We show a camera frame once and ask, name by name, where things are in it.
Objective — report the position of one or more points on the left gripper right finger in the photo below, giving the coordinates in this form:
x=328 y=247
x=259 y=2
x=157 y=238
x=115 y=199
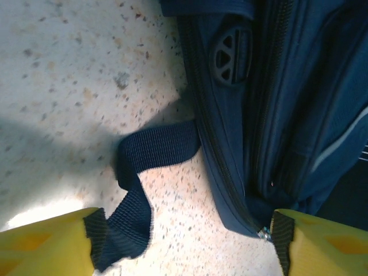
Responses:
x=325 y=250

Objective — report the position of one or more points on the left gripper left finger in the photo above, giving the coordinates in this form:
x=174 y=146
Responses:
x=43 y=250

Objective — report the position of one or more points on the navy blue backpack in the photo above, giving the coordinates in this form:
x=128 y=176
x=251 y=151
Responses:
x=230 y=143

